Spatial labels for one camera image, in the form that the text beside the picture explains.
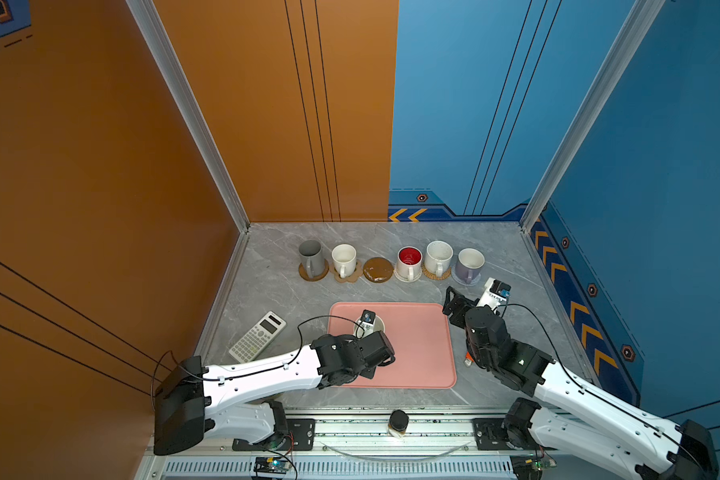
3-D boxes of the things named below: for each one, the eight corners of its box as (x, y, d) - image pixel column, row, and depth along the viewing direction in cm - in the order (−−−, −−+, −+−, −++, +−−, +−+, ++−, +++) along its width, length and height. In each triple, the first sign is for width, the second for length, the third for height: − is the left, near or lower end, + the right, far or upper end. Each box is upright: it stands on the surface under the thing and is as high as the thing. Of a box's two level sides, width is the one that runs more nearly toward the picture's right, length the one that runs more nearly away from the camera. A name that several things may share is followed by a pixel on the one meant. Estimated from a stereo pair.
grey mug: (302, 286, 103) (295, 266, 94) (306, 260, 111) (301, 239, 102) (322, 286, 103) (317, 266, 94) (325, 260, 111) (321, 239, 102)
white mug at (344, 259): (333, 288, 103) (330, 269, 95) (336, 263, 111) (333, 243, 102) (355, 288, 103) (353, 269, 95) (356, 263, 111) (355, 243, 102)
